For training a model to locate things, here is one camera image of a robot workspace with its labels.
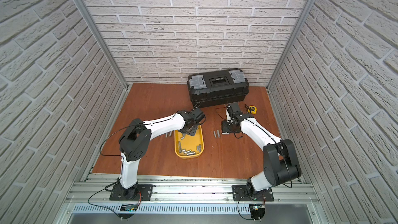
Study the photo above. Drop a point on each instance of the yellow plastic tray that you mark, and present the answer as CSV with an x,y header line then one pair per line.
x,y
189,146

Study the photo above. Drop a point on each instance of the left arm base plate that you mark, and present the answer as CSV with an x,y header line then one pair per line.
x,y
136,192

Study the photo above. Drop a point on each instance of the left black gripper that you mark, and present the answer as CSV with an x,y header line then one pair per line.
x,y
189,128

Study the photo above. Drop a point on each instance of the black plastic toolbox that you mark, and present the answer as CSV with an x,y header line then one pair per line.
x,y
217,87

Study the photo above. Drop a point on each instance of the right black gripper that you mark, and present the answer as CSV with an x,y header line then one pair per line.
x,y
225,127

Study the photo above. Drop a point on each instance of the silver sockets in tray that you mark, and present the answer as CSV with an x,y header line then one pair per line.
x,y
188,149

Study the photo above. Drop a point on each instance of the green circuit board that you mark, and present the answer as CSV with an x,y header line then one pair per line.
x,y
129,207
257,212

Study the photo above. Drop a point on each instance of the right green circuit board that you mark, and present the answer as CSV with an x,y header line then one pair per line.
x,y
257,212

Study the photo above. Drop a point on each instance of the yellow tape measure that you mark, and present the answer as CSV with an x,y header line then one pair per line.
x,y
251,109

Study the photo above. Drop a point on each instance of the left green circuit board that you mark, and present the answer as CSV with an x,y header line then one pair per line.
x,y
129,207

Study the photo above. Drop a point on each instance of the aluminium rail frame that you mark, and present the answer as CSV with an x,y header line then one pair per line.
x,y
186,195

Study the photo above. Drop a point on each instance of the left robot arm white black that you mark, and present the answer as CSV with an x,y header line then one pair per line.
x,y
135,141

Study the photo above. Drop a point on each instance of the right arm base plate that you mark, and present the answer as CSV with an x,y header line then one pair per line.
x,y
246,193

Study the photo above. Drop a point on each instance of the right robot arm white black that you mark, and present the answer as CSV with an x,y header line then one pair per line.
x,y
280,161

